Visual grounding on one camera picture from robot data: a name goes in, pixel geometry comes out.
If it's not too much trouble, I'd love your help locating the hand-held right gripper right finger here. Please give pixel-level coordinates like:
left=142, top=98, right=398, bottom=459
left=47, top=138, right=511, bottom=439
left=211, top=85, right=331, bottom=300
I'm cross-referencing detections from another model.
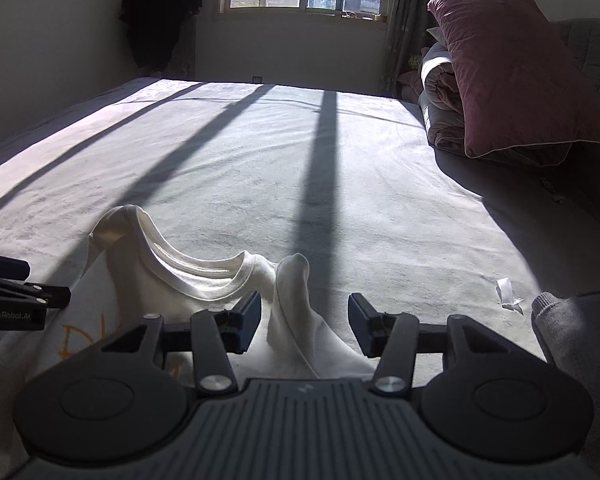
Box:
left=349, top=294, right=523, bottom=396

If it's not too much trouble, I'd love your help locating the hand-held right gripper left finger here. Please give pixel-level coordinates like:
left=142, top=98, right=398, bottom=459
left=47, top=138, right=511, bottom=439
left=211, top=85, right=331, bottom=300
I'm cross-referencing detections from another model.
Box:
left=87, top=291, right=262, bottom=396

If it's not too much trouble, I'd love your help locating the grey bed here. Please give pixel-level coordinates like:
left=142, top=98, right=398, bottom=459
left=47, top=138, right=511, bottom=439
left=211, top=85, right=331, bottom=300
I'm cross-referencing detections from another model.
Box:
left=0, top=76, right=600, bottom=480

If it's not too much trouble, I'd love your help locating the white t-shirt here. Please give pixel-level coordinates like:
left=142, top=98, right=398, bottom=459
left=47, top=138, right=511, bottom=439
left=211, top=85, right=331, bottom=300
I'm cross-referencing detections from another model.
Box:
left=22, top=205, right=381, bottom=393

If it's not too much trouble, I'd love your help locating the white paper scrap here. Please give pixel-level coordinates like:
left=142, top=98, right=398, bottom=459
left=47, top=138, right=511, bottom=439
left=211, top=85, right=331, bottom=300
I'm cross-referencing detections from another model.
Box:
left=494, top=277, right=526, bottom=316

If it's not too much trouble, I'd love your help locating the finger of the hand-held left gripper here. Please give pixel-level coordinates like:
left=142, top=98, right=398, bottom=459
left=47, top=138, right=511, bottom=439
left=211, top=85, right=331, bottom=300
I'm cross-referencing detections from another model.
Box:
left=0, top=275, right=72, bottom=309
left=0, top=249, right=30, bottom=281

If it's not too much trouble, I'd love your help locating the folded duvet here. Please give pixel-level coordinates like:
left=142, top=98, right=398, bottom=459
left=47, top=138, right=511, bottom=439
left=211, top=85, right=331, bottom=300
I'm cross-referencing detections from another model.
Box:
left=417, top=27, right=576, bottom=168

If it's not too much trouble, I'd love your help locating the dark hanging clothing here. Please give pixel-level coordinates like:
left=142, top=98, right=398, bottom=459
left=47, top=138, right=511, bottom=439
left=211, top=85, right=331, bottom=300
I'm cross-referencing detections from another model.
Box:
left=120, top=0, right=203, bottom=71

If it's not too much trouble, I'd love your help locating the small pink cushion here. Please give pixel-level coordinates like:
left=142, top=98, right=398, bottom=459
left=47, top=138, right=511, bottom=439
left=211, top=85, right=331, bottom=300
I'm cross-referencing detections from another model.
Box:
left=396, top=70, right=425, bottom=107

